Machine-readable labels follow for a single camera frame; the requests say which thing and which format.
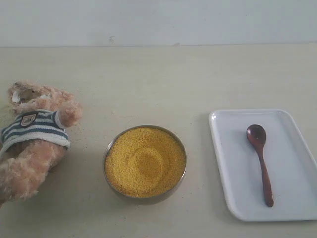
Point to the dark red wooden spoon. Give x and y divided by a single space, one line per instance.
256 136

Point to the plush teddy bear striped shirt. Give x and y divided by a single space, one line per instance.
36 140

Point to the yellow millet grains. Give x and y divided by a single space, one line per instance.
144 161

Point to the round metal bowl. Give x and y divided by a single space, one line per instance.
109 148

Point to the white rectangular plastic tray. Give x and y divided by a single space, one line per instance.
291 167

